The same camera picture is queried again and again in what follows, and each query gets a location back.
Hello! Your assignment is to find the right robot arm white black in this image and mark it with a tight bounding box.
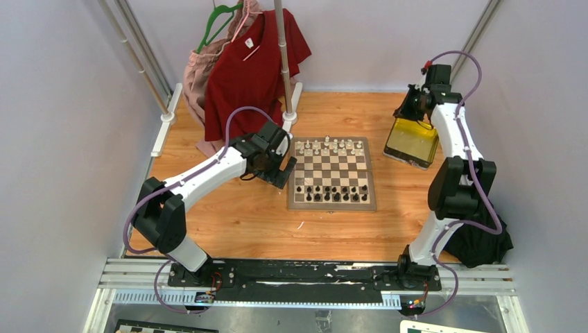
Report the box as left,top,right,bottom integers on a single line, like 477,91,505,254
387,62,496,290

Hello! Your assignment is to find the green clothes hanger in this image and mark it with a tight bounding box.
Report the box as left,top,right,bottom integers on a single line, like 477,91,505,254
195,2,244,53

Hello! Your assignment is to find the white chess piece row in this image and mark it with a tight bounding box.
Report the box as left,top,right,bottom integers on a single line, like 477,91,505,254
290,136,369,157

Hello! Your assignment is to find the black cloth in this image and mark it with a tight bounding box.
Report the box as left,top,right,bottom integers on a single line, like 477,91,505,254
444,216,514,268

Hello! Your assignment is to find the wooden chess board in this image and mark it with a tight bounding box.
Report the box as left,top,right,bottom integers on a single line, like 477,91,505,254
288,149,377,212

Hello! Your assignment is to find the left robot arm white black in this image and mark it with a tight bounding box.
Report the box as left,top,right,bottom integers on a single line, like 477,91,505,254
128,121,297,287

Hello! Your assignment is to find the black mounting rail base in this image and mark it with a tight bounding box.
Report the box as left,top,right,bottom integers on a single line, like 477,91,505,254
167,259,441,305

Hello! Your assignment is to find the white clothes rack frame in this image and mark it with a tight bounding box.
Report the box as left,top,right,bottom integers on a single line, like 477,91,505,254
98,0,303,157

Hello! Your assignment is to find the red t-shirt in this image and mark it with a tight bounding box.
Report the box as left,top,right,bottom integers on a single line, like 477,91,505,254
205,10,284,141

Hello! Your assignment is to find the pink garment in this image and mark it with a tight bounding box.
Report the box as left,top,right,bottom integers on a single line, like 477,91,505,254
182,1,261,157

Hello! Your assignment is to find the gold metal tray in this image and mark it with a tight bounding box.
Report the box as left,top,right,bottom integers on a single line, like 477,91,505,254
383,118,439,170

